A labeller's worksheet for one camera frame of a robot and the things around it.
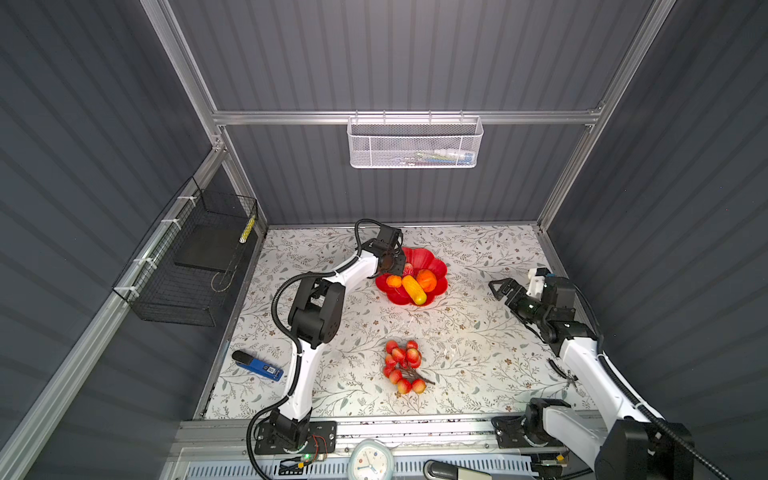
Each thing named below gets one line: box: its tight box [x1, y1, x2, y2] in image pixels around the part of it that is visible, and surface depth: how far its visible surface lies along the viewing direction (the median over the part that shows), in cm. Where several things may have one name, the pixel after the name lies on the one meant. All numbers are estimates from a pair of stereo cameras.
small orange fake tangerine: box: [386, 275, 402, 288], surface depth 101 cm
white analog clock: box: [348, 439, 395, 480], surface depth 69 cm
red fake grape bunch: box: [383, 340, 435, 395], surface depth 81 cm
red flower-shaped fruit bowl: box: [375, 247, 448, 305], surface depth 101 cm
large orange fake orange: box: [417, 269, 437, 293], surface depth 100 cm
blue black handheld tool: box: [232, 350, 284, 382], surface depth 84 cm
